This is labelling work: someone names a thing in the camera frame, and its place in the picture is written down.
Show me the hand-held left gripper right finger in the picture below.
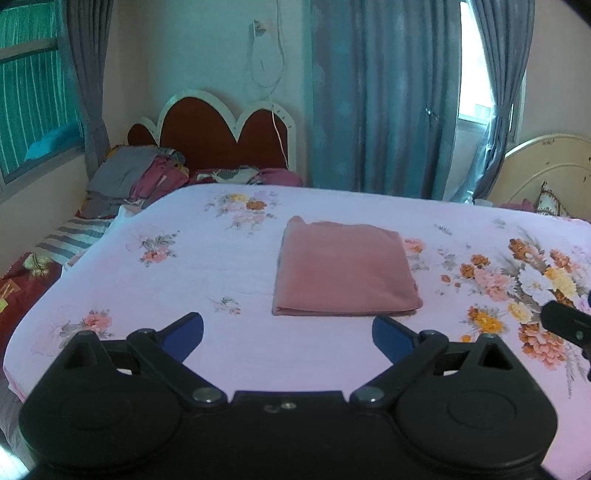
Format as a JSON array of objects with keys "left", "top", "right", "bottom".
[{"left": 350, "top": 316, "right": 519, "bottom": 410}]

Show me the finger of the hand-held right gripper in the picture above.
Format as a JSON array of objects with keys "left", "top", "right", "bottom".
[{"left": 540, "top": 290, "right": 591, "bottom": 384}]

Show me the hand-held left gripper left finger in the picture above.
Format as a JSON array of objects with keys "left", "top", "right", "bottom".
[{"left": 60, "top": 312, "right": 228, "bottom": 410}]

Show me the pink long-sleeved sweater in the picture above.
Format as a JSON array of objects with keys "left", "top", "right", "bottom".
[{"left": 272, "top": 215, "right": 424, "bottom": 317}]

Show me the pile of clothes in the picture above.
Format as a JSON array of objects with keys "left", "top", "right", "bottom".
[{"left": 81, "top": 144, "right": 191, "bottom": 219}]

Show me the floral white bed sheet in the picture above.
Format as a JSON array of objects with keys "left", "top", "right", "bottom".
[{"left": 2, "top": 185, "right": 591, "bottom": 480}]

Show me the patterned pillow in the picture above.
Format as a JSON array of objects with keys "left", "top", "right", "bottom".
[{"left": 536, "top": 181, "right": 574, "bottom": 217}]

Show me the striped cloth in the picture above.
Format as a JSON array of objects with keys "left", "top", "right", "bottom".
[{"left": 34, "top": 217, "right": 115, "bottom": 267}]

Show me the cream headboard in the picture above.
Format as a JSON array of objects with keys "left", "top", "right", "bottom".
[{"left": 487, "top": 134, "right": 591, "bottom": 219}]

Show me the dark red blanket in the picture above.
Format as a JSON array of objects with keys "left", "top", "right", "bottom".
[{"left": 0, "top": 251, "right": 64, "bottom": 344}]

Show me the dark red floral pillow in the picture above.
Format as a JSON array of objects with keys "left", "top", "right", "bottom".
[{"left": 188, "top": 165, "right": 304, "bottom": 188}]

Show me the red scalloped headboard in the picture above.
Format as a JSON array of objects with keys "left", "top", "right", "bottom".
[{"left": 127, "top": 90, "right": 299, "bottom": 180}]

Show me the teal cloth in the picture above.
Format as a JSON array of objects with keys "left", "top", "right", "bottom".
[{"left": 24, "top": 127, "right": 85, "bottom": 161}]

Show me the tied blue curtain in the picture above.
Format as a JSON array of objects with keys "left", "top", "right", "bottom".
[{"left": 467, "top": 0, "right": 530, "bottom": 202}]

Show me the wide blue curtain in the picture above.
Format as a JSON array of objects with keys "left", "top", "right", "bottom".
[{"left": 309, "top": 0, "right": 463, "bottom": 200}]

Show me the bright window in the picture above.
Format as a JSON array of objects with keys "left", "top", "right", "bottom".
[{"left": 457, "top": 0, "right": 496, "bottom": 136}]

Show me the grey curtain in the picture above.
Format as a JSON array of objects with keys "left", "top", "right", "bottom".
[{"left": 66, "top": 0, "right": 112, "bottom": 182}]

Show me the teal-lit window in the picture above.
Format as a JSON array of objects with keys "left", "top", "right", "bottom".
[{"left": 0, "top": 0, "right": 86, "bottom": 185}]

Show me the looped white cable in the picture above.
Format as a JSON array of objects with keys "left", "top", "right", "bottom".
[{"left": 248, "top": 0, "right": 286, "bottom": 89}]

